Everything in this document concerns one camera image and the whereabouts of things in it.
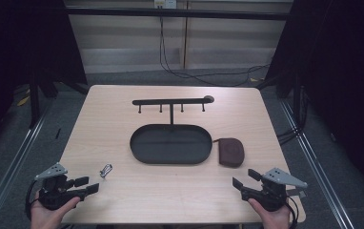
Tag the grey tape strip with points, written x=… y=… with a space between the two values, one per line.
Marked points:
x=295 y=192

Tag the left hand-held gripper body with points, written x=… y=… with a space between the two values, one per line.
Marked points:
x=54 y=192

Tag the person's left hand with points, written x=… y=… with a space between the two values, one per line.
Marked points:
x=46 y=218

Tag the dark curtain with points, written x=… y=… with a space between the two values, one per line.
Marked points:
x=345 y=63
x=18 y=47

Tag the black key rack with tray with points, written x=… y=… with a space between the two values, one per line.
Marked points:
x=157 y=146

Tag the metal floor rail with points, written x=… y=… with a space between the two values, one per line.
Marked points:
x=316 y=168
x=8 y=178

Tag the person's right hand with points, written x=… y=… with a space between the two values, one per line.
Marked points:
x=272 y=218

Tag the brown zip pouch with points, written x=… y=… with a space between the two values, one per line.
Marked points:
x=231 y=152

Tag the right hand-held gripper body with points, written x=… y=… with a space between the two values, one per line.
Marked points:
x=273 y=194

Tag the black horizontal frame bar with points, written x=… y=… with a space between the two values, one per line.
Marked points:
x=177 y=13

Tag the small black floor object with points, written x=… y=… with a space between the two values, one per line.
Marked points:
x=57 y=133

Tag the white wall socket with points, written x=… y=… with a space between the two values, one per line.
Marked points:
x=165 y=3

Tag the yellow floor tape piece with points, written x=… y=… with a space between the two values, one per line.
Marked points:
x=23 y=101

